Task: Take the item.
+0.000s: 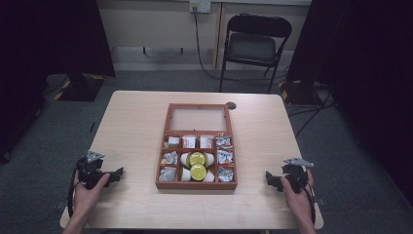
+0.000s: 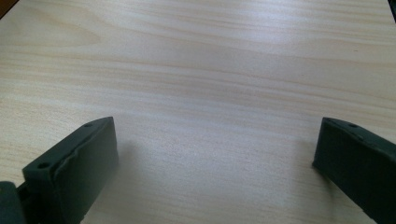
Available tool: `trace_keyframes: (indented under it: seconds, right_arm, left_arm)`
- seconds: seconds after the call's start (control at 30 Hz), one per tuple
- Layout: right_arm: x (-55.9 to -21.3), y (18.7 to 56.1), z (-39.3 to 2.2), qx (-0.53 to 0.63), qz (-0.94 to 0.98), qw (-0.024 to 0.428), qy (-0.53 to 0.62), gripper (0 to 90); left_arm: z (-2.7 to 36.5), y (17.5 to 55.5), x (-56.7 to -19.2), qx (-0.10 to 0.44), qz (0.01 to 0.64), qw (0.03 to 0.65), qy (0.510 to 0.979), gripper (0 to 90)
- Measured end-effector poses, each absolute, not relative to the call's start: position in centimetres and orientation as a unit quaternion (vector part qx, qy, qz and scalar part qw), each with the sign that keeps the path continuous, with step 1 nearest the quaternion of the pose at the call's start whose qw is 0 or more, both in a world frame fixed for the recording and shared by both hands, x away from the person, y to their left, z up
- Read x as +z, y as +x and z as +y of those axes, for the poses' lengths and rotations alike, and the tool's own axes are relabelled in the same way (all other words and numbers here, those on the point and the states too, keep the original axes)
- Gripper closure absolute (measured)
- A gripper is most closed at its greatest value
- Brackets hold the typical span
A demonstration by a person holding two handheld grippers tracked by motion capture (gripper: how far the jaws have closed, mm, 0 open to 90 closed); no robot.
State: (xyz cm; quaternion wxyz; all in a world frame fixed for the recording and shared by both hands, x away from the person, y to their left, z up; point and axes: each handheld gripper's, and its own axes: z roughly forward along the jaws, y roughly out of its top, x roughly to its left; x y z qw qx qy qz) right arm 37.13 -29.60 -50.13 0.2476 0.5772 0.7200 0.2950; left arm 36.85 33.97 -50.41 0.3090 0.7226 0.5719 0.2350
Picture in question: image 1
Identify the grey and white packet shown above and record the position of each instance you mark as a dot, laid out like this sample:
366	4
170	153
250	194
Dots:
172	141

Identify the wooden compartment box with lid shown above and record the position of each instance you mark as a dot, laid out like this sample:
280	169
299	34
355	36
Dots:
198	119

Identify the white packet with red print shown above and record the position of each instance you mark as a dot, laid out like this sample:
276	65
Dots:
188	142
206	142

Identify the black stand base yellow tape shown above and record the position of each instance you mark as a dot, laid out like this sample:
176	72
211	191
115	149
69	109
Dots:
79	87
298	92

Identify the dark curtain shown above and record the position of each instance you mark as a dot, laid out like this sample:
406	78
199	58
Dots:
357	48
48	35

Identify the person's left hand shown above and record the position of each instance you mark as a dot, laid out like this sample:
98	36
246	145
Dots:
85	198

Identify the black folding chair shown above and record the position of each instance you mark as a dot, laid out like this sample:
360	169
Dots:
251	47

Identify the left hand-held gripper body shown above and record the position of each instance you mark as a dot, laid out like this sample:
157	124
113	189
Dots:
89	167

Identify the silver packet with colourful print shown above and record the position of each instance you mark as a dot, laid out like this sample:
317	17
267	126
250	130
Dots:
224	142
225	157
225	175

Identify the grey crumpled packet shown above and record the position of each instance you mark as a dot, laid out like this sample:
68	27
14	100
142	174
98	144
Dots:
167	174
170	158

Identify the white capsule cup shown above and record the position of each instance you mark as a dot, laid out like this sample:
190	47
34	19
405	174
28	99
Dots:
185	175
210	159
184	159
209	177

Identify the white wall socket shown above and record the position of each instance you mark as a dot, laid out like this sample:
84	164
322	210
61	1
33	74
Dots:
200	6

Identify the person's right hand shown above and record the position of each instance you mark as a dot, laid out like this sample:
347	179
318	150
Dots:
300	201

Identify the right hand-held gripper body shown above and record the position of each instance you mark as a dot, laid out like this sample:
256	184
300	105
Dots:
296	174

